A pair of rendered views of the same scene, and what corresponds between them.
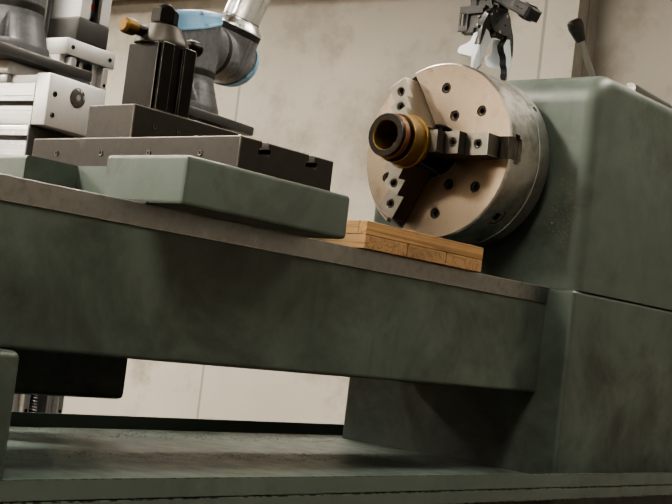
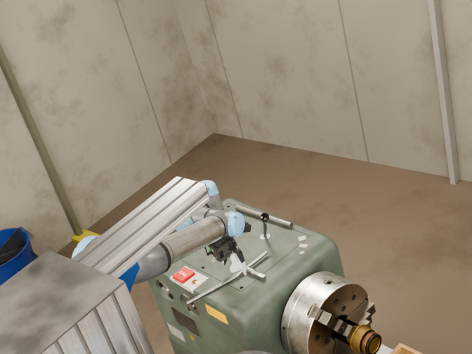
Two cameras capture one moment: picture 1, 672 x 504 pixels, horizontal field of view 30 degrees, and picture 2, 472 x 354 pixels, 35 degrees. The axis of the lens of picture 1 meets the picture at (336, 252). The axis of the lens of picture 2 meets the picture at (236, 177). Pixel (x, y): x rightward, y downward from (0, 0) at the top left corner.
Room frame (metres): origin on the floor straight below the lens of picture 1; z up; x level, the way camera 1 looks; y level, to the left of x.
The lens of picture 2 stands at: (1.89, 1.72, 2.83)
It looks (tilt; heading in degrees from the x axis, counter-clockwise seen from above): 30 degrees down; 285
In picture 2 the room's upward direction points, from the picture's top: 16 degrees counter-clockwise
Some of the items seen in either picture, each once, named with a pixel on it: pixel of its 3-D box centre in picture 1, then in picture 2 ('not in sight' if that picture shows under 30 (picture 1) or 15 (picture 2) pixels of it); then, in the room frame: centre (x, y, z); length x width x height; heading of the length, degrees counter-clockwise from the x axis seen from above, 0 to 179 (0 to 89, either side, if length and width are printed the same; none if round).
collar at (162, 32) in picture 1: (162, 37); not in sight; (1.80, 0.29, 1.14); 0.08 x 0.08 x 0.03
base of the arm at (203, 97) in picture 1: (185, 93); not in sight; (2.66, 0.36, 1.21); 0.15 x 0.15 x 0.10
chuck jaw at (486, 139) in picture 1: (470, 146); (363, 314); (2.11, -0.20, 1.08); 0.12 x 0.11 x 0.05; 49
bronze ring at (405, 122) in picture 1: (401, 139); (363, 339); (2.11, -0.09, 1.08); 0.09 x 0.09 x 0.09; 49
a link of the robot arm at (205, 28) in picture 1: (193, 40); not in sight; (2.67, 0.36, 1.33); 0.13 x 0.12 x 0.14; 155
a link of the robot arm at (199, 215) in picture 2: not in sight; (195, 218); (2.55, -0.15, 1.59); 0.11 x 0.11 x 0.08; 65
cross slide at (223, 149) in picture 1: (175, 165); not in sight; (1.76, 0.24, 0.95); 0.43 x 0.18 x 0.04; 49
